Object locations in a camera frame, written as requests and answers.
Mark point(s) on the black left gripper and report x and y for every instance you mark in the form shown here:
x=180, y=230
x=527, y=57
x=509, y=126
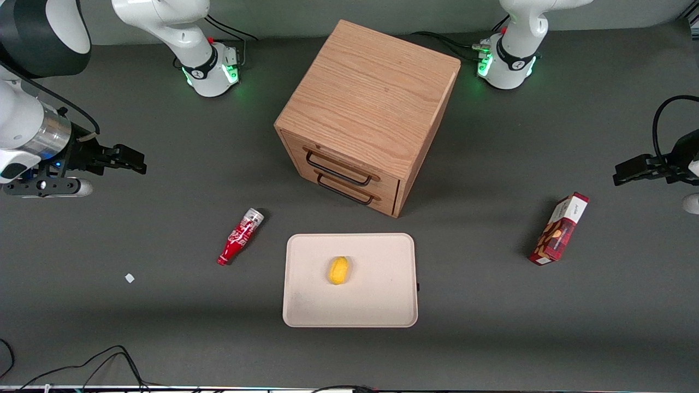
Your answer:
x=677, y=159

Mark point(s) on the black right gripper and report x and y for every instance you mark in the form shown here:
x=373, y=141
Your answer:
x=83, y=154

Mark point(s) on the red coke bottle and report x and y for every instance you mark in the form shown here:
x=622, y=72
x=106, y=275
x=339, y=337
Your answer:
x=238, y=238

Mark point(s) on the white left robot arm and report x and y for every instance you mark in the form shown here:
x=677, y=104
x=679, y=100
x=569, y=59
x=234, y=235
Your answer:
x=519, y=22

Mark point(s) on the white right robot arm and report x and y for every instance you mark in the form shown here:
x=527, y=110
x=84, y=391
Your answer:
x=185, y=38

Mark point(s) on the cream rectangular tray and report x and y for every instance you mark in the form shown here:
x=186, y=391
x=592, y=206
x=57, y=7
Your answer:
x=377, y=295

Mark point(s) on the red cookie box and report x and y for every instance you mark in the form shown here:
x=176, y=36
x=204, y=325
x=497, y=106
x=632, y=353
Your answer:
x=557, y=232

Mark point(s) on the yellow lemon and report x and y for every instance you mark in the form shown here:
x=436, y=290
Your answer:
x=338, y=271

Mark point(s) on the wooden drawer front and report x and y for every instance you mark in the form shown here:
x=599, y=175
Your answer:
x=390, y=184
x=387, y=203

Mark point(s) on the wooden drawer cabinet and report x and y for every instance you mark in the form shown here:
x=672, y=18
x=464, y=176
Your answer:
x=371, y=93

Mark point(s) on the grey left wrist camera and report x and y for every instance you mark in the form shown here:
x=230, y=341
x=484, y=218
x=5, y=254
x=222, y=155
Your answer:
x=692, y=203

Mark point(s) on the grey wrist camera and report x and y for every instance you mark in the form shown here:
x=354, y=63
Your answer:
x=43, y=187
x=692, y=203

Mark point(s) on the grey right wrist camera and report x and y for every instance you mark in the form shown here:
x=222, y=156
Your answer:
x=43, y=187

